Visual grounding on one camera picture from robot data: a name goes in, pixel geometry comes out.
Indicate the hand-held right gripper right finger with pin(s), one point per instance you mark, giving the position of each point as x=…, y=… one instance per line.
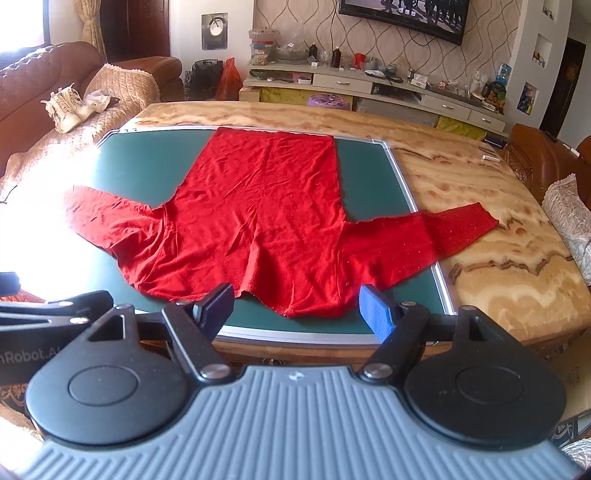
x=376, y=309

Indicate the white marker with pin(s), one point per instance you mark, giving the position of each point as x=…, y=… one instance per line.
x=491, y=158

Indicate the brown leather armchair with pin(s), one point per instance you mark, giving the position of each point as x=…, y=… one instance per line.
x=540, y=157

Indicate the glass jar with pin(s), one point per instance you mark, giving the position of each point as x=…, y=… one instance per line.
x=263, y=46

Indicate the dark wooden door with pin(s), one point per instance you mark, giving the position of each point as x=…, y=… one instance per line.
x=565, y=87
x=138, y=27

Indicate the beige curtain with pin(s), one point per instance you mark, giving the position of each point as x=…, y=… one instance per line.
x=92, y=27

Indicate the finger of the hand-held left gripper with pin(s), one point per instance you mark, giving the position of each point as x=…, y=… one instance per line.
x=87, y=302

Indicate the colourful wall picture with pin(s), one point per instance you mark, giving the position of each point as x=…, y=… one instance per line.
x=527, y=98

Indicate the brown leather sofa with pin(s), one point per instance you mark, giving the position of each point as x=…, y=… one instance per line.
x=27, y=78

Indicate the green mat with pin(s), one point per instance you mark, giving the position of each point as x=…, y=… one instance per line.
x=138, y=157

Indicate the white TV cabinet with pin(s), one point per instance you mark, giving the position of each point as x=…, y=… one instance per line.
x=346, y=82

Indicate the red cup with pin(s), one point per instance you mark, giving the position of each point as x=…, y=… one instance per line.
x=360, y=61

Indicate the purple stool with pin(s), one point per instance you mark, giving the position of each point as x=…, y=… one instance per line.
x=328, y=101

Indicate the black bag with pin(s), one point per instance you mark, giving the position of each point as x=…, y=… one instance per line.
x=205, y=78

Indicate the beige quilted sofa cover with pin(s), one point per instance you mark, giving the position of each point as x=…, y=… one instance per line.
x=120, y=87

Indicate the red sweater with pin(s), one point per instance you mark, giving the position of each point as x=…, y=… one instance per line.
x=268, y=207

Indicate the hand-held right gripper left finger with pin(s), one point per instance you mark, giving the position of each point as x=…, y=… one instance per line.
x=217, y=307

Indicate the lace cushion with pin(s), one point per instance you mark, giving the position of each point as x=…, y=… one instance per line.
x=570, y=221

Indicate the colourful toy package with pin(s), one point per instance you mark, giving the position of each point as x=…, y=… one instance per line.
x=497, y=87

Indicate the wall television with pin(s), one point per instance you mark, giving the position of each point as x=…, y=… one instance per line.
x=406, y=16

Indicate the white cloth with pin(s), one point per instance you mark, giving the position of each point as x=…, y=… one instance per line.
x=94, y=102

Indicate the red plastic bag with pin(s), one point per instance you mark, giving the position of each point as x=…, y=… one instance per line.
x=229, y=81

